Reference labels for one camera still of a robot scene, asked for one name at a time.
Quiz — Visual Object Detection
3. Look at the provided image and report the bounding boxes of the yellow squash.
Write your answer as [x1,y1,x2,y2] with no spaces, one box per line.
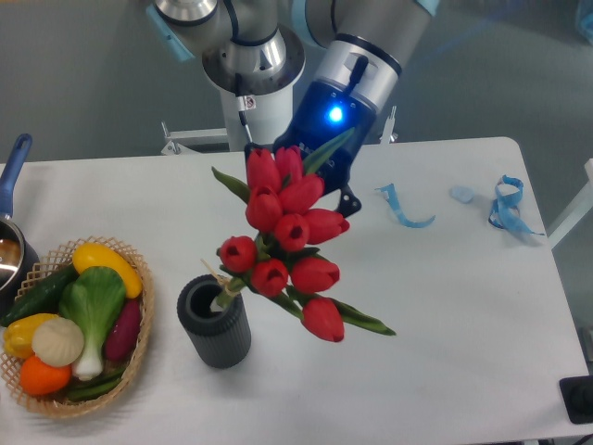
[71,242,144,299]

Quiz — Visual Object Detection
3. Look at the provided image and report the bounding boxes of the green bok choy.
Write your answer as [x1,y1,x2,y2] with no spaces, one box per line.
[58,266,126,381]

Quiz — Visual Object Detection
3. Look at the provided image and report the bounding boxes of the yellow bell pepper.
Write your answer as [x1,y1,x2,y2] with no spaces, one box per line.
[3,313,58,360]

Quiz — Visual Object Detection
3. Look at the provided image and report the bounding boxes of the red tulip bouquet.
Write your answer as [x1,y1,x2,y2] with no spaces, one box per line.
[213,131,395,342]

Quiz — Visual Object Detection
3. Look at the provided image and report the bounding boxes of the white metal base frame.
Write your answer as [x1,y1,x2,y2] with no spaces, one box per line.
[160,105,398,156]

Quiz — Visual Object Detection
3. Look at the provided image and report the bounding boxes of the purple sweet potato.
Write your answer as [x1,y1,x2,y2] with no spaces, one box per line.
[104,299,142,362]

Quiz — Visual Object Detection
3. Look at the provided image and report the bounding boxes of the orange fruit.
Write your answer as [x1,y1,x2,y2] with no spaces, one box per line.
[19,356,71,396]

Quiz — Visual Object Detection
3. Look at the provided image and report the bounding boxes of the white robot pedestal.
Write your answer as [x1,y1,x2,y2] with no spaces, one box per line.
[219,85,293,151]

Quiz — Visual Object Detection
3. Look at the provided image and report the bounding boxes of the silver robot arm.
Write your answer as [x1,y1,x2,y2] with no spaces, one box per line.
[143,0,438,216]

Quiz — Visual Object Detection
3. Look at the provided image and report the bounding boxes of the blue curved strip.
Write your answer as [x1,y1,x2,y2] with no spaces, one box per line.
[376,183,435,229]

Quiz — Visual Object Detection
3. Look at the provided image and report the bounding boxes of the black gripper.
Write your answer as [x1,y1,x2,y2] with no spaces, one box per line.
[270,81,376,218]

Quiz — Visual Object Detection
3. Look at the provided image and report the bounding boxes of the blue tangled ribbon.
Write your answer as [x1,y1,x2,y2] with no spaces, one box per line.
[487,174,546,239]

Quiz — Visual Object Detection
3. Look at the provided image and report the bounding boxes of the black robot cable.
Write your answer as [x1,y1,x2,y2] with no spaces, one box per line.
[233,72,258,146]

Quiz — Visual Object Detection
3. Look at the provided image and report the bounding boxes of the green bean pods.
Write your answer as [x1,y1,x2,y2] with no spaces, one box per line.
[66,367,125,402]

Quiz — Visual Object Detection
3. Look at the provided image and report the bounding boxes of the black device at edge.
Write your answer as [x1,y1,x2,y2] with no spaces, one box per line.
[559,375,593,425]

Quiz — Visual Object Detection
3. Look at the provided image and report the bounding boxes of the woven wicker basket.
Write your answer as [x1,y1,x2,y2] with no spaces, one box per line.
[1,236,155,419]

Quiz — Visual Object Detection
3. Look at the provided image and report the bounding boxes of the white frame at right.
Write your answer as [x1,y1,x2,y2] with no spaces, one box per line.
[548,159,592,249]

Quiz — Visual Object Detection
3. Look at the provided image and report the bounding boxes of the blue handled saucepan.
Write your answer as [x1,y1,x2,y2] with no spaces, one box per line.
[1,133,39,316]

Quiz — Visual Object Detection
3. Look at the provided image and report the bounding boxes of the green cucumber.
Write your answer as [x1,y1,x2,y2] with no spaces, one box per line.
[1,264,79,327]

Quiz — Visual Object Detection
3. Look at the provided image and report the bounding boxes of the dark grey ribbed vase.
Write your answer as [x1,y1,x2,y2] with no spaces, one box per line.
[177,275,251,369]

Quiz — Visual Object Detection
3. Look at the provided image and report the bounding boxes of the light blue small piece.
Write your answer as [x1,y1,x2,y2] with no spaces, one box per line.
[449,185,474,204]

